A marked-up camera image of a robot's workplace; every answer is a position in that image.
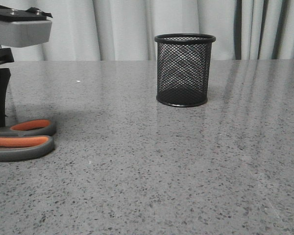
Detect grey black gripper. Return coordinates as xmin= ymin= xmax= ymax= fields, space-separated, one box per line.
xmin=0 ymin=7 xmax=52 ymax=127

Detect grey orange handled scissors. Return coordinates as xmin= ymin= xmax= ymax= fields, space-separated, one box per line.
xmin=0 ymin=119 xmax=56 ymax=162

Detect grey pleated curtain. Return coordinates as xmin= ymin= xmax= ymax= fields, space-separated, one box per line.
xmin=1 ymin=0 xmax=294 ymax=61

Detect black wire mesh bucket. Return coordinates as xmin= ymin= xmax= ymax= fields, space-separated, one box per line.
xmin=154 ymin=33 xmax=216 ymax=107

